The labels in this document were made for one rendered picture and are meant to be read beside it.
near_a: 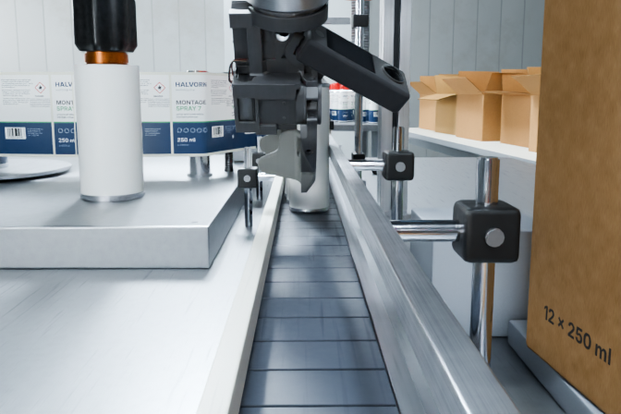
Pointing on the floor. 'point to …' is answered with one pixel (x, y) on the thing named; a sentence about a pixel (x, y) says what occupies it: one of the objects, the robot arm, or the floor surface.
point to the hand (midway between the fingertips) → (310, 181)
